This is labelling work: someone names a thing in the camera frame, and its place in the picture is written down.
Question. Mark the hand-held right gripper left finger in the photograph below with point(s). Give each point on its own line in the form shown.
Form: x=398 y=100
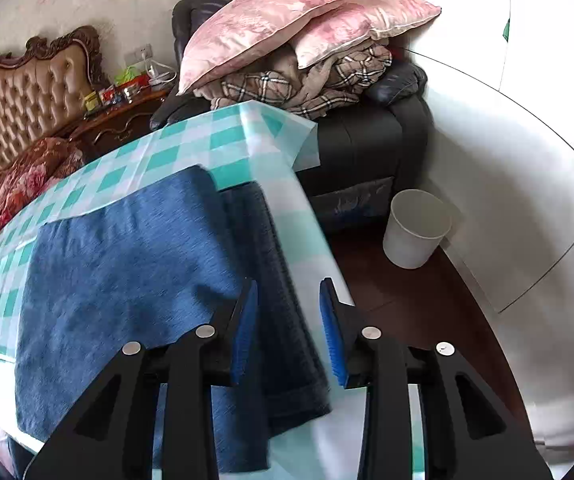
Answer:
x=244 y=340

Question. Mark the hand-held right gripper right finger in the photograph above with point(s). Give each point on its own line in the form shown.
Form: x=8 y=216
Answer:
x=332 y=340

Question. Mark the blue denim pants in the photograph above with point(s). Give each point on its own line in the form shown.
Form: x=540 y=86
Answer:
x=117 y=270

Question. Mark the white waste bin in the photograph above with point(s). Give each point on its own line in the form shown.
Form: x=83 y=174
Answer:
x=412 y=240

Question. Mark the dark leather armchair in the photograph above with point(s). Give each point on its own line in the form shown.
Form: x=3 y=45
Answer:
x=362 y=145

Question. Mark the green white checked tablecloth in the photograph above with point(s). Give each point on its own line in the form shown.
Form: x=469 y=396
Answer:
x=192 y=140

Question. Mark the dark wooden nightstand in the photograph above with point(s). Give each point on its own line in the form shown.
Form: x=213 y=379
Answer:
x=117 y=125

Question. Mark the brown plaid blanket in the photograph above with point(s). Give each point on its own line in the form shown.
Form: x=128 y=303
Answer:
x=317 y=85

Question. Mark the white power strip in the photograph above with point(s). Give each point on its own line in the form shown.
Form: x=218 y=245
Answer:
x=161 y=79

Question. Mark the white wardrobe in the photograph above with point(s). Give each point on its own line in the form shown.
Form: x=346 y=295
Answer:
x=542 y=160

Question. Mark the red box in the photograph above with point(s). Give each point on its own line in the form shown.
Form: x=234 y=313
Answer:
x=127 y=89

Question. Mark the red floral blanket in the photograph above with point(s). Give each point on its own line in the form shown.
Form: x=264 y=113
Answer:
x=17 y=175

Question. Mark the yellow green jar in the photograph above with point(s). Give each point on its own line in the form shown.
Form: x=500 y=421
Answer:
x=91 y=101

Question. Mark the large pink floral pillow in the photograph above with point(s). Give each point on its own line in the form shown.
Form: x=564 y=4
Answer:
x=247 y=25

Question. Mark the small pink floral pillow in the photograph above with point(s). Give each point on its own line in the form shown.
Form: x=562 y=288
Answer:
x=367 y=25

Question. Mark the tufted tan leather headboard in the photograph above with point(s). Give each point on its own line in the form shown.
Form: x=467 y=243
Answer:
x=17 y=110

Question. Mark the green red hanging ornament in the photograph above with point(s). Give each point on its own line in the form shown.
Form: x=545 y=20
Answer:
x=506 y=30

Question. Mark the grey wall socket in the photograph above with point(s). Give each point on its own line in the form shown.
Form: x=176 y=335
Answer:
x=138 y=53

